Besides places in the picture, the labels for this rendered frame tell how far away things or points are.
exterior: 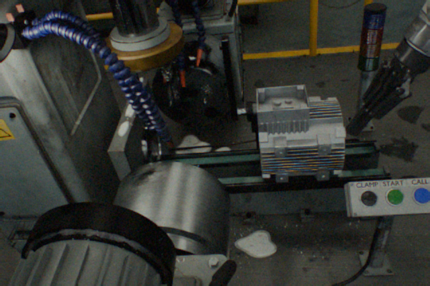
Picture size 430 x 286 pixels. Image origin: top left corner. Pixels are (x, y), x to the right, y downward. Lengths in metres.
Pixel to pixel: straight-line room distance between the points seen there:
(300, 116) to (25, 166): 0.63
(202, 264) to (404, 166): 0.83
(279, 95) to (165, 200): 0.43
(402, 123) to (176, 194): 0.94
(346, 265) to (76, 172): 0.68
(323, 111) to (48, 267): 0.71
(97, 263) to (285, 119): 0.61
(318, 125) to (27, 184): 0.70
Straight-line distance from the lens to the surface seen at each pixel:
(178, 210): 0.70
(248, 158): 1.12
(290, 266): 1.03
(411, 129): 1.45
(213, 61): 1.15
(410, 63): 0.85
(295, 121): 0.93
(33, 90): 0.82
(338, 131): 0.94
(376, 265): 1.05
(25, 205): 1.07
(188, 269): 0.62
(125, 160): 0.90
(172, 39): 0.85
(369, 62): 1.26
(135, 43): 0.82
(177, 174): 0.76
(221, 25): 1.33
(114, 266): 0.44
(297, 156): 0.95
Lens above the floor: 1.68
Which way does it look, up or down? 40 degrees down
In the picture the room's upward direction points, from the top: 10 degrees counter-clockwise
